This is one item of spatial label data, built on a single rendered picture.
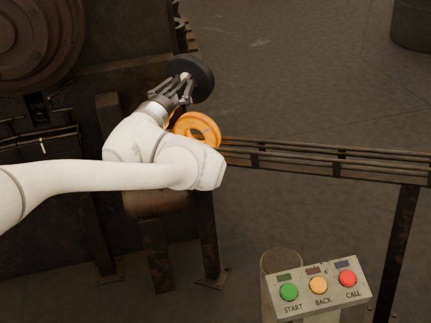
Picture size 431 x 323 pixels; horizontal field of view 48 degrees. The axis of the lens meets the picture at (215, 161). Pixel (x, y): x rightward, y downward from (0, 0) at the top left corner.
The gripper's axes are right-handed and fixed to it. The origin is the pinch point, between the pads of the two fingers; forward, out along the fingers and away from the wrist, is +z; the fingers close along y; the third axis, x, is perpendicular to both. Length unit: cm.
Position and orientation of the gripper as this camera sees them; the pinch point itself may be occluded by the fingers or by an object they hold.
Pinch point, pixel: (188, 74)
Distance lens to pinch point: 141.9
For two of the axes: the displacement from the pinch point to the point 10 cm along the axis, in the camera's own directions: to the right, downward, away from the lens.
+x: -1.0, -7.6, -6.4
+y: 9.2, 1.8, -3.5
